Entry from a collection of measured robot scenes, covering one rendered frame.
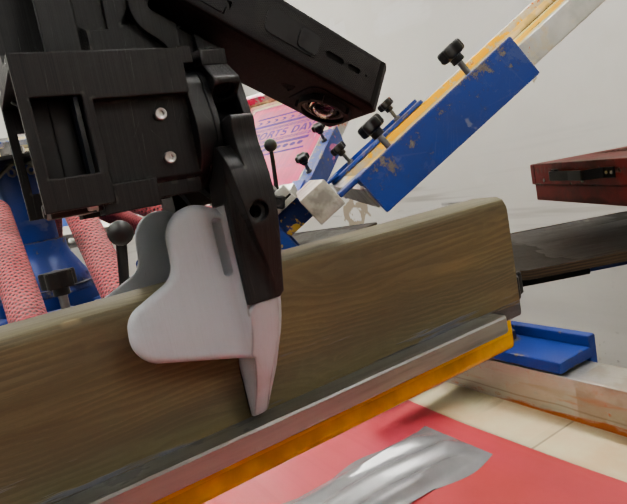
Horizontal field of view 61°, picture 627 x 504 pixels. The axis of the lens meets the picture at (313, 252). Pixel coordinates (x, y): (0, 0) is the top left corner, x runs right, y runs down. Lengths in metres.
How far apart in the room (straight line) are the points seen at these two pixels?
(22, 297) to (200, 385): 0.62
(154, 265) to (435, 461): 0.26
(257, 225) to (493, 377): 0.35
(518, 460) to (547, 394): 0.07
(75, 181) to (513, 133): 2.48
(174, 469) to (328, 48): 0.19
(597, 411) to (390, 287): 0.23
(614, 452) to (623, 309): 2.09
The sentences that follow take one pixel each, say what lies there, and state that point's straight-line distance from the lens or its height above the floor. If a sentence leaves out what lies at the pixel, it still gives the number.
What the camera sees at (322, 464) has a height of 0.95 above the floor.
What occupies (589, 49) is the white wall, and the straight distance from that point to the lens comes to 2.43.
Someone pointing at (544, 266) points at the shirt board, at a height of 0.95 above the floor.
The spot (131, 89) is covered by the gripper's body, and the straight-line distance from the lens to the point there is 0.21.
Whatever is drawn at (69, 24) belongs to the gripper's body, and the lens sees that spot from 0.23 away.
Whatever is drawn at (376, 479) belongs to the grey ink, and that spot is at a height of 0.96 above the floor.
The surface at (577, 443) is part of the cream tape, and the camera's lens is 0.45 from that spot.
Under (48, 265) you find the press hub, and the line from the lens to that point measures 1.15.
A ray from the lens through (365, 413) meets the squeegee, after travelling 0.30.
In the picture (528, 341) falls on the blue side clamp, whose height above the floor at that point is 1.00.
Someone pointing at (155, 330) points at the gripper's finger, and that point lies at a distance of 0.21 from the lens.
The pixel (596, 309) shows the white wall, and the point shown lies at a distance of 2.57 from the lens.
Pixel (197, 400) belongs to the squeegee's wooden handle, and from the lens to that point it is 0.24.
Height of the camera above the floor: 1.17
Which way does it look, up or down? 8 degrees down
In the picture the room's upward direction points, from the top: 11 degrees counter-clockwise
